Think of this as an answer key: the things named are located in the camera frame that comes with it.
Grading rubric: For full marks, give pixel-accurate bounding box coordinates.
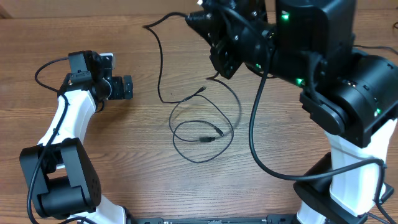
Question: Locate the black USB cable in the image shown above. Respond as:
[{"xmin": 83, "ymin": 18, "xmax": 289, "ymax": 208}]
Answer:
[{"xmin": 142, "ymin": 11, "xmax": 208, "ymax": 105}]

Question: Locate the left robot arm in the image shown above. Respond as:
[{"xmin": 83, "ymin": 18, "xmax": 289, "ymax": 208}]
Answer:
[{"xmin": 19, "ymin": 50, "xmax": 134, "ymax": 223}]

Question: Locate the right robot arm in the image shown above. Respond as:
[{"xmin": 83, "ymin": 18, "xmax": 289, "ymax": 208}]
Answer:
[{"xmin": 186, "ymin": 0, "xmax": 397, "ymax": 223}]

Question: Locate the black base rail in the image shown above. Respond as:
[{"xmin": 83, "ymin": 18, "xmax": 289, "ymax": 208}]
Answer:
[{"xmin": 131, "ymin": 214, "xmax": 296, "ymax": 224}]

